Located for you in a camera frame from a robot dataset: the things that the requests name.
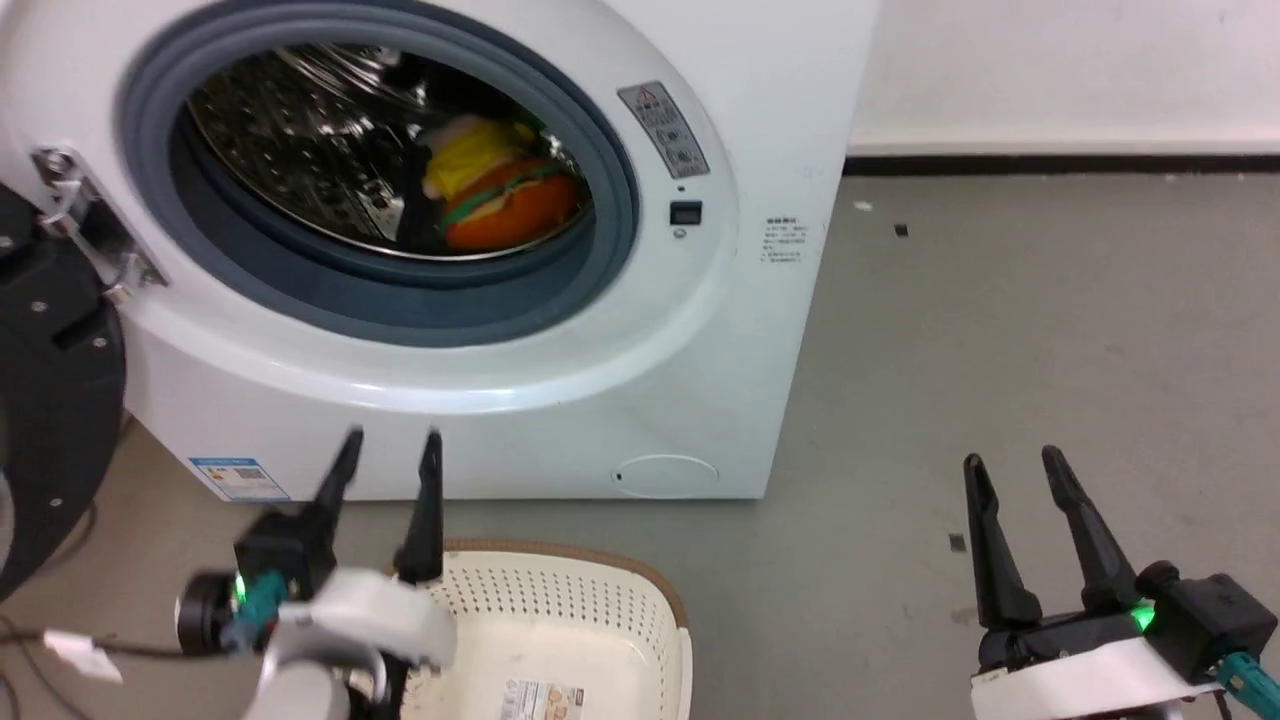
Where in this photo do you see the teal gripper cable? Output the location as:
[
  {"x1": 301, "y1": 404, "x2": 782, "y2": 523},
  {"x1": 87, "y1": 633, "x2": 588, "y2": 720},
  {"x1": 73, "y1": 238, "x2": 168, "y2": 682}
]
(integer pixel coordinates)
[
  {"x1": 231, "y1": 571, "x2": 292, "y2": 652},
  {"x1": 1214, "y1": 650, "x2": 1280, "y2": 720}
]

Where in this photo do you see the teal left gripper cable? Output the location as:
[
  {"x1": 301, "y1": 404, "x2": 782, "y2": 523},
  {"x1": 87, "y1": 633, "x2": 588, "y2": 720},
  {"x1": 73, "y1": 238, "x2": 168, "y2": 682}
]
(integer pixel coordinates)
[{"x1": 231, "y1": 571, "x2": 292, "y2": 652}]

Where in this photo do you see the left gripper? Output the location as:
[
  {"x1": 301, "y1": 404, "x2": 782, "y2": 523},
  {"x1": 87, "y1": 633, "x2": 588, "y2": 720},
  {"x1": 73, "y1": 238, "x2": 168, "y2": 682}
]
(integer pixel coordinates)
[{"x1": 177, "y1": 427, "x2": 461, "y2": 669}]

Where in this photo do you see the black round washer door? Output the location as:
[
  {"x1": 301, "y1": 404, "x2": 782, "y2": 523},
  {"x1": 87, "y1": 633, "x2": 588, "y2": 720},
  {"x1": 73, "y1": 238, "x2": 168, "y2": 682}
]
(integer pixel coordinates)
[{"x1": 0, "y1": 185, "x2": 128, "y2": 603}]

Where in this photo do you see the round filter cover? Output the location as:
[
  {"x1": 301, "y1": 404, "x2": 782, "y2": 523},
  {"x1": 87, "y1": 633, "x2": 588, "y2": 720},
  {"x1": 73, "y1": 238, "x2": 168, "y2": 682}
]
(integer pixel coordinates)
[{"x1": 611, "y1": 454, "x2": 720, "y2": 499}]

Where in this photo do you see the hamburger plush toy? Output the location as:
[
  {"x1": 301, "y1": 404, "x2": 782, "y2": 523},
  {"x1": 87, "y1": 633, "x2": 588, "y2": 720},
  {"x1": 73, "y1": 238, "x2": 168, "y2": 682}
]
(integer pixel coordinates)
[{"x1": 420, "y1": 114, "x2": 593, "y2": 252}]

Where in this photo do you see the grey warning sticker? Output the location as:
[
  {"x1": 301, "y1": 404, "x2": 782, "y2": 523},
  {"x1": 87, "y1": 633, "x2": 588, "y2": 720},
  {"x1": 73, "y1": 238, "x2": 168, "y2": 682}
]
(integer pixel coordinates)
[{"x1": 616, "y1": 81, "x2": 712, "y2": 182}]

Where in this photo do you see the white front-load washing machine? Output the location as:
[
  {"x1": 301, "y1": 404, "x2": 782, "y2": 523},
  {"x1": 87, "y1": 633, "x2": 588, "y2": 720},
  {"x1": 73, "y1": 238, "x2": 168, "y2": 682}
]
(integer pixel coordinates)
[{"x1": 0, "y1": 0, "x2": 882, "y2": 503}]

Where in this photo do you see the black cable with white tag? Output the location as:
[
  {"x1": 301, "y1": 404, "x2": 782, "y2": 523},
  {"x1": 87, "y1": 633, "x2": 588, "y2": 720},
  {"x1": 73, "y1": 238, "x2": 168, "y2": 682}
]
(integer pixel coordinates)
[{"x1": 0, "y1": 615, "x2": 191, "y2": 720}]

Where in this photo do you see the paper label sticker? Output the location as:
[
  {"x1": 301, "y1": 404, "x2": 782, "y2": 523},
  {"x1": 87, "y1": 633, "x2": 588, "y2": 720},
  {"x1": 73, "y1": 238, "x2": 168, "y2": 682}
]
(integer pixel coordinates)
[{"x1": 500, "y1": 677, "x2": 587, "y2": 720}]

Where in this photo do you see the metal door hinge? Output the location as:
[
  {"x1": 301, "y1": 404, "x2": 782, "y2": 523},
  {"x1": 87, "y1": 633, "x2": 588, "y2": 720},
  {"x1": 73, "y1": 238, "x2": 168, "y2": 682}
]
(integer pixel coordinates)
[{"x1": 30, "y1": 145, "x2": 168, "y2": 303}]

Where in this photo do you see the blue energy label sticker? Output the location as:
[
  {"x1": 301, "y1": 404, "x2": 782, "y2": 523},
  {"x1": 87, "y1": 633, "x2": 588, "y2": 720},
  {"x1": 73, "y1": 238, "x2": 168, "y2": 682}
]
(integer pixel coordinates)
[{"x1": 187, "y1": 456, "x2": 292, "y2": 504}]

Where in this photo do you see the black baseboard strip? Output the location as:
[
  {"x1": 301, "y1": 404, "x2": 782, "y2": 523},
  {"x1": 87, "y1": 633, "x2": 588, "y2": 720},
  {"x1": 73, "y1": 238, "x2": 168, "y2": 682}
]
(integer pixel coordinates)
[{"x1": 845, "y1": 154, "x2": 1280, "y2": 177}]

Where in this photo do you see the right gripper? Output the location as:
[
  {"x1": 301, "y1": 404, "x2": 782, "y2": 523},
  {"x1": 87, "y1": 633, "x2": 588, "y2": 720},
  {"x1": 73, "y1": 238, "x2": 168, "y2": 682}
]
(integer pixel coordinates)
[{"x1": 963, "y1": 445, "x2": 1279, "y2": 720}]

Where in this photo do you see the teal right gripper cable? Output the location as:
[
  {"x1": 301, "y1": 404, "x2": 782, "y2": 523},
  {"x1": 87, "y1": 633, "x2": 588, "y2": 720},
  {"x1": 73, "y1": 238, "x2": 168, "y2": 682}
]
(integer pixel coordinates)
[{"x1": 1214, "y1": 650, "x2": 1280, "y2": 720}]

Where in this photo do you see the cream perforated laundry basket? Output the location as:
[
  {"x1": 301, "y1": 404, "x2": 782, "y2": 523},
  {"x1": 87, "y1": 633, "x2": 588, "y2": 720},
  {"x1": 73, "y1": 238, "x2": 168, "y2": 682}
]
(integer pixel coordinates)
[{"x1": 385, "y1": 539, "x2": 694, "y2": 720}]

